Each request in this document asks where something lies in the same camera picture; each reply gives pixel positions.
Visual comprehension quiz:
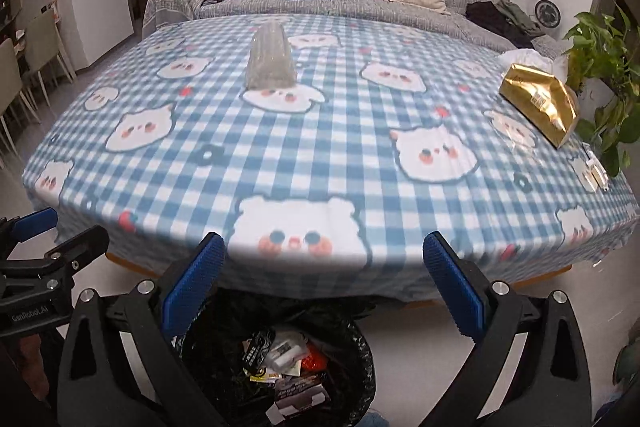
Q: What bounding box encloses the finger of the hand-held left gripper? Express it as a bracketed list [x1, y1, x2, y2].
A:
[0, 207, 59, 249]
[30, 225, 110, 281]

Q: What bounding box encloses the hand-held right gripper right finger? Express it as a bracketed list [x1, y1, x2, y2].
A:
[422, 231, 593, 427]

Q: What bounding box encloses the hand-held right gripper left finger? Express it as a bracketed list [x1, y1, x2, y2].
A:
[57, 232, 227, 427]

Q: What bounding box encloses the trash bin with black bag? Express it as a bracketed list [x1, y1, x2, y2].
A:
[180, 292, 376, 427]

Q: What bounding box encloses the black printed card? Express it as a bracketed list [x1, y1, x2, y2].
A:
[241, 331, 277, 375]

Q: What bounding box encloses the red plastic bag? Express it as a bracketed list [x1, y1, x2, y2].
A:
[299, 346, 329, 373]

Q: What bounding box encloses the dark brown cookie box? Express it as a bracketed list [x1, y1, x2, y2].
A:
[266, 371, 333, 427]

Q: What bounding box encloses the person's left hand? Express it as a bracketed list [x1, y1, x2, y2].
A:
[15, 334, 51, 410]

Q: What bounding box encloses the beige dining chair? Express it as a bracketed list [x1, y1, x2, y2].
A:
[25, 9, 77, 105]
[0, 38, 41, 148]

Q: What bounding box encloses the small green plant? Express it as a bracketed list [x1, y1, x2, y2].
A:
[612, 332, 640, 388]

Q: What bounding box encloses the blue checkered tablecloth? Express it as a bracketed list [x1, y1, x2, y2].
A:
[22, 13, 640, 303]

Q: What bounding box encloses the gold tissue pack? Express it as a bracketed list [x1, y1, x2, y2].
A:
[499, 63, 581, 149]

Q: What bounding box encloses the white flowerpot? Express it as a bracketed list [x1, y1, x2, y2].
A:
[580, 79, 616, 122]

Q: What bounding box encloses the black garment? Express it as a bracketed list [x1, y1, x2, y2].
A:
[465, 0, 536, 48]

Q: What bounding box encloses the olive grey garment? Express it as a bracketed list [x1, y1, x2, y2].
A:
[495, 0, 546, 35]

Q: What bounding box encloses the green potted plant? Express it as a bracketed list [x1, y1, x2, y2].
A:
[565, 0, 640, 178]

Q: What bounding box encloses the small round fan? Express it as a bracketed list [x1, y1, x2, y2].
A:
[534, 0, 560, 28]

